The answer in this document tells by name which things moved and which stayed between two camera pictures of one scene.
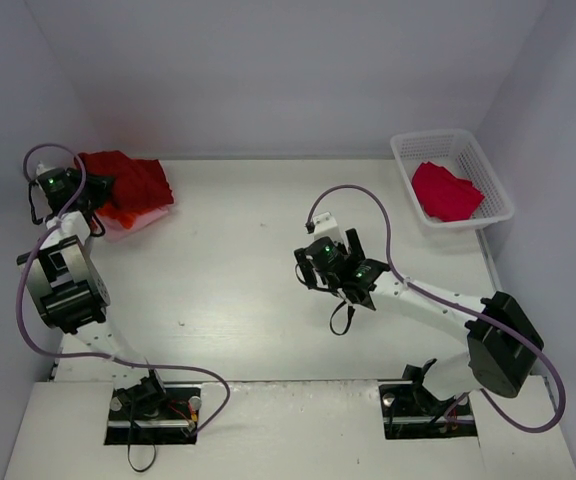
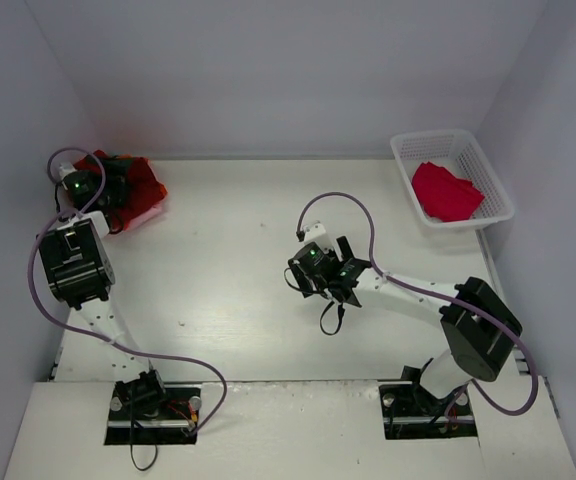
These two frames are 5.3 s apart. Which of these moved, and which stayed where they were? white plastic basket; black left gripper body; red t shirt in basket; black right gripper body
Moved: black left gripper body
Stayed: black right gripper body; white plastic basket; red t shirt in basket
